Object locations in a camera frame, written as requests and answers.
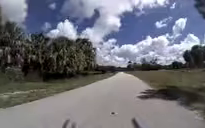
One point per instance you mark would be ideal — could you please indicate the pale grey paved path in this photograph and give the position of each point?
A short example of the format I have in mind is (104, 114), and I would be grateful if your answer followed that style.
(106, 95)

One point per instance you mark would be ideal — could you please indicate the distant line of trees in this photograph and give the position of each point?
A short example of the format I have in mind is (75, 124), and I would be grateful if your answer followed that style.
(143, 65)

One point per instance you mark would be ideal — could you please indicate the small round marker on path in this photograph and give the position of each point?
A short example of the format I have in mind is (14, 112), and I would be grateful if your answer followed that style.
(113, 113)

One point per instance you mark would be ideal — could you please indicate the dense stand of palm trees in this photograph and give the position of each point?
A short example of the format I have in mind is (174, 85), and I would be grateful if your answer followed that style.
(43, 53)

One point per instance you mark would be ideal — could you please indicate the robot's own part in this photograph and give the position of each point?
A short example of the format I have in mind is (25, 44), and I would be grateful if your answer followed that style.
(66, 123)
(136, 123)

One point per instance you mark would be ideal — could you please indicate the dry grass field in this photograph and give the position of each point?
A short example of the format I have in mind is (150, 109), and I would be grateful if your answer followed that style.
(176, 78)

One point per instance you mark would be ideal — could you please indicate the grass verge with bare patches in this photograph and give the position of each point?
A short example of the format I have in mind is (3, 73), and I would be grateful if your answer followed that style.
(20, 88)

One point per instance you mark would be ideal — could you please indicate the cluster of dark trees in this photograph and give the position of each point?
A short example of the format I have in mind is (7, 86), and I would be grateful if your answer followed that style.
(200, 56)

